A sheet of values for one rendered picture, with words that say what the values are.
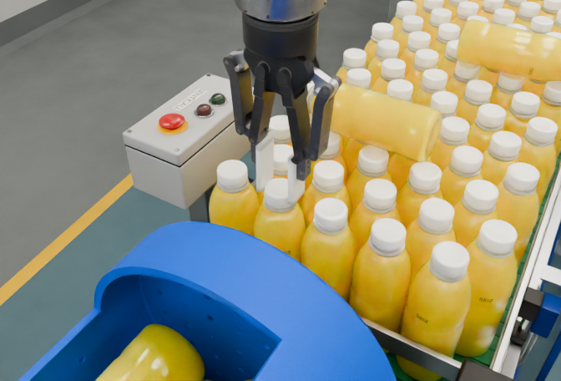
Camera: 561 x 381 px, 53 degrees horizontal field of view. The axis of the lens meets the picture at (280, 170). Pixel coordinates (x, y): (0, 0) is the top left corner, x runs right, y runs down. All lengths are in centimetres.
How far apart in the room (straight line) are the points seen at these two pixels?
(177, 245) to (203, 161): 37
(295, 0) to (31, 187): 218
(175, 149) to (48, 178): 189
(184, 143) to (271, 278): 39
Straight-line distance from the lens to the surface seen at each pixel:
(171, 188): 80
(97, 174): 258
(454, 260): 63
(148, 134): 80
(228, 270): 42
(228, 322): 54
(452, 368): 70
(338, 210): 66
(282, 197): 68
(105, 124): 289
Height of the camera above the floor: 155
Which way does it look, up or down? 39 degrees down
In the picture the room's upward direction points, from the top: straight up
